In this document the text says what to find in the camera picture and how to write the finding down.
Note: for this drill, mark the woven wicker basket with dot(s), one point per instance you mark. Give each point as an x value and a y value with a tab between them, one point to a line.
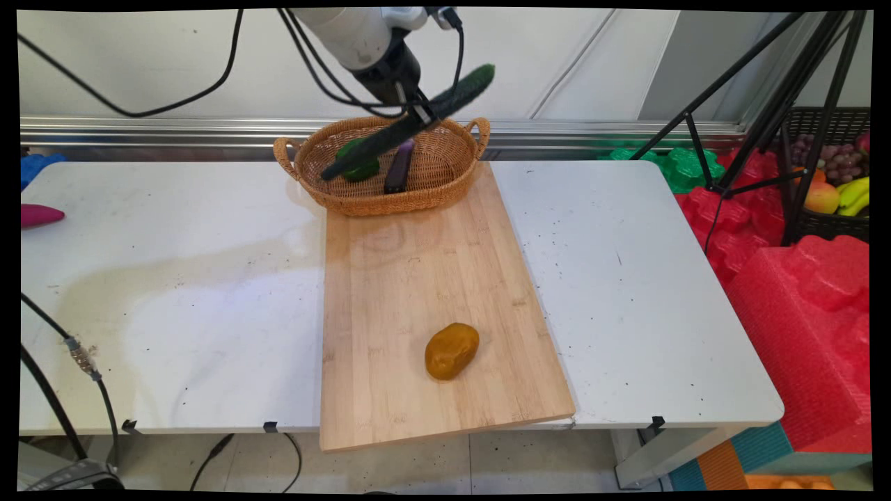
431	188

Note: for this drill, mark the green bell pepper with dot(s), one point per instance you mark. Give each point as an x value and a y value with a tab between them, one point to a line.
363	167

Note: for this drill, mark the purple eggplant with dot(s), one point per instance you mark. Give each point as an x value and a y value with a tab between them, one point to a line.
399	170

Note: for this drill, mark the orange fruit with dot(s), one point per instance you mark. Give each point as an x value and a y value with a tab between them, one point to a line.
816	175

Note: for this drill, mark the wooden cutting board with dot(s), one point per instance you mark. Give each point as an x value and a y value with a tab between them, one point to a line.
431	334

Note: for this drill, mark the grey floor device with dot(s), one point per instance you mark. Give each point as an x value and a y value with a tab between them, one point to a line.
76	476

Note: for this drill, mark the red foam mats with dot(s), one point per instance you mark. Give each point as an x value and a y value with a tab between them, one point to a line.
800	334

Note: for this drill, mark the pink toy vegetable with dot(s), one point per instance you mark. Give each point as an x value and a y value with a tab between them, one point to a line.
40	215

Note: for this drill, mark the purple grapes bunch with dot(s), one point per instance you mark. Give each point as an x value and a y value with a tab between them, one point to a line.
835	161

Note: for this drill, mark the white table leg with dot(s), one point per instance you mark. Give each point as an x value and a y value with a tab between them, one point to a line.
661	459

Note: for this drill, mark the brown potato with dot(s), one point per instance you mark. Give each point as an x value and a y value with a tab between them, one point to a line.
452	351

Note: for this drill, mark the black plastic crate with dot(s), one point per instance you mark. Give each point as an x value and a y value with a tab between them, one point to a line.
835	226

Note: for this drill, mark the blue orange foam mat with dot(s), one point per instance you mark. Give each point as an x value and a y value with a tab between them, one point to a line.
738	466

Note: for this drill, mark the blue foam piece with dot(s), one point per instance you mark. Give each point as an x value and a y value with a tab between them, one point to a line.
38	167

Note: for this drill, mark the metal wall rail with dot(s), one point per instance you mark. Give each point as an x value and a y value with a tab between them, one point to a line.
592	131

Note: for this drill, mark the black tripod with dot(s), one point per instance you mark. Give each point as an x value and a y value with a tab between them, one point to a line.
786	104

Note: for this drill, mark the yellow bananas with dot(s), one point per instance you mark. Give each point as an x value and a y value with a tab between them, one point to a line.
855	195

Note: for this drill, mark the red yellow peach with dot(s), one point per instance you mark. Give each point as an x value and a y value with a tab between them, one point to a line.
822	198

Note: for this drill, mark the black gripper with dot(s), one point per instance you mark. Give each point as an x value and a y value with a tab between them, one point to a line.
393	73

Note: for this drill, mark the green foam mats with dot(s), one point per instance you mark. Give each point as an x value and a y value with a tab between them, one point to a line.
686	170

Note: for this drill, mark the long dark green cucumber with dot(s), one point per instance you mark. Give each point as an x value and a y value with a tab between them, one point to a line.
390	136

